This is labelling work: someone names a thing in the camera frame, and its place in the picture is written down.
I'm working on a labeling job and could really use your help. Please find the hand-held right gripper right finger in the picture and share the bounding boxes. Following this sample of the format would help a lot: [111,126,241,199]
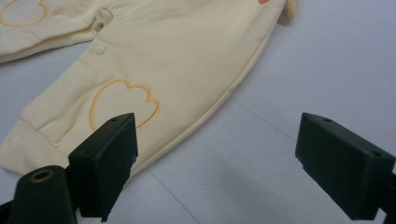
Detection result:
[294,112,396,221]

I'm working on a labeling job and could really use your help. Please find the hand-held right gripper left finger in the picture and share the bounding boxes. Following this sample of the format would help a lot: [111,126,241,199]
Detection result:
[67,112,139,223]

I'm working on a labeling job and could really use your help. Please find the cream baby pants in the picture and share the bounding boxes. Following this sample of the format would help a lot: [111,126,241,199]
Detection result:
[0,0,301,179]

